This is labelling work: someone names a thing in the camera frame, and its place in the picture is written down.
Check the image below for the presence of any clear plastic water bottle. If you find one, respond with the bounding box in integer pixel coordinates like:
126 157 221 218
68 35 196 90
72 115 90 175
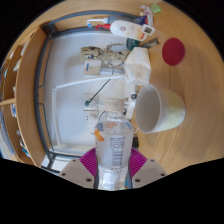
93 98 135 191

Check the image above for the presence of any flat round red coaster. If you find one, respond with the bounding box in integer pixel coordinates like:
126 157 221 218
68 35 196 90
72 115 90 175
161 37 186 67

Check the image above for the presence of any small green sponge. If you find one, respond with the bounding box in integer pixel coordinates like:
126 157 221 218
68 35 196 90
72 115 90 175
149 3 163 14

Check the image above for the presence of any wooden robot figurine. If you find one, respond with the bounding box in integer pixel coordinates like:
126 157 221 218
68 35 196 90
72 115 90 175
79 42 129 69

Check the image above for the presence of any white wall box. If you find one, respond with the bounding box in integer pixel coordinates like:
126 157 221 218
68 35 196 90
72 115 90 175
83 59 102 76

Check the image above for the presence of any clear blue spray bottle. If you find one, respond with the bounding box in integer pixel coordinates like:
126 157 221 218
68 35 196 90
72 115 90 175
85 17 113 28

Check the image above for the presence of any white tissue pack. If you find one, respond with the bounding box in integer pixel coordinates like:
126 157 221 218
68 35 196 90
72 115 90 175
124 46 152 87

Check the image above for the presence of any white desk lamp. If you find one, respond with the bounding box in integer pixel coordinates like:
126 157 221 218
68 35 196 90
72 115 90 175
51 74 128 148

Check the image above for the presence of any dark green cable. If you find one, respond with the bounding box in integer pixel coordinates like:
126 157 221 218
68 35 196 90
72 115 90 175
84 78 112 107

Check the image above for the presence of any dark green jar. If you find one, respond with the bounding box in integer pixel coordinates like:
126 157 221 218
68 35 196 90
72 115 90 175
125 37 141 51

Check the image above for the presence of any white pump lotion bottle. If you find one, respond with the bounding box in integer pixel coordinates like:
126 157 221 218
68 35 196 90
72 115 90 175
95 19 148 42

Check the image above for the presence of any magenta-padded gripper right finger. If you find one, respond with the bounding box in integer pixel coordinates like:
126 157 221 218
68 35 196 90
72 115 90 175
126 148 168 190

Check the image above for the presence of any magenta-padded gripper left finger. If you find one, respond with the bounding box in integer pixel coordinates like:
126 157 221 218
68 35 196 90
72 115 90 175
58 148 100 190

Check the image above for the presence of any grey metal desk frame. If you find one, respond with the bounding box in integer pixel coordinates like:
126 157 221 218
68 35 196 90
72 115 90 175
33 9 141 174

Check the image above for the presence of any crumpled white tube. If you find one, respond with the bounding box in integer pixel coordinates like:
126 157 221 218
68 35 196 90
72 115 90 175
139 4 155 27

